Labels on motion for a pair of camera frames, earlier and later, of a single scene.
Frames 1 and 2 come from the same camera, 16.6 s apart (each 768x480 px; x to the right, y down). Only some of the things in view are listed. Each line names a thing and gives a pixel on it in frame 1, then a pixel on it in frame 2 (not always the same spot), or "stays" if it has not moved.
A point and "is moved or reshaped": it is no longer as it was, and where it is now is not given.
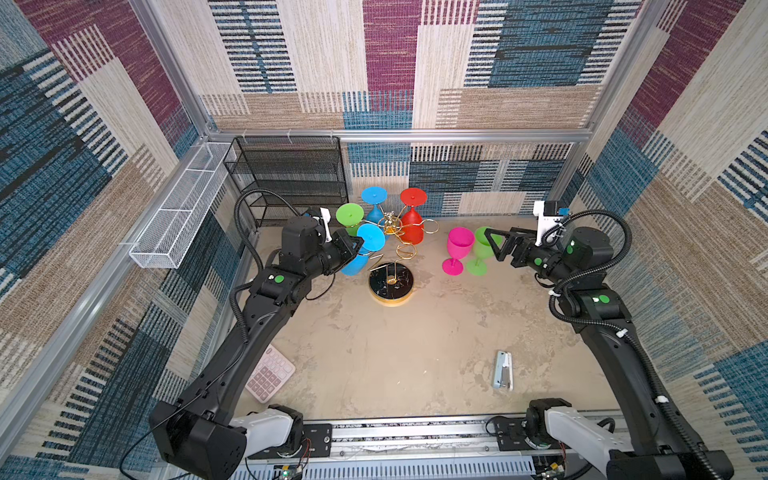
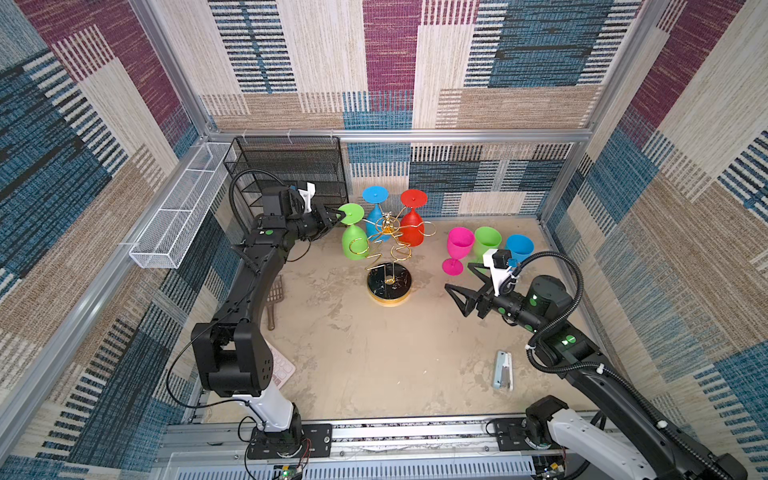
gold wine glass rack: [392, 284] stays
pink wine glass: [460, 242] stays
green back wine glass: [349, 215] stays
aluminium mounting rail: [405, 449] stays
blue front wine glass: [373, 240] is moved or reshaped
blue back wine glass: [374, 195] stays
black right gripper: [524, 242] → [471, 300]
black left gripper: [345, 254] → [320, 214]
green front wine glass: [483, 249] stays
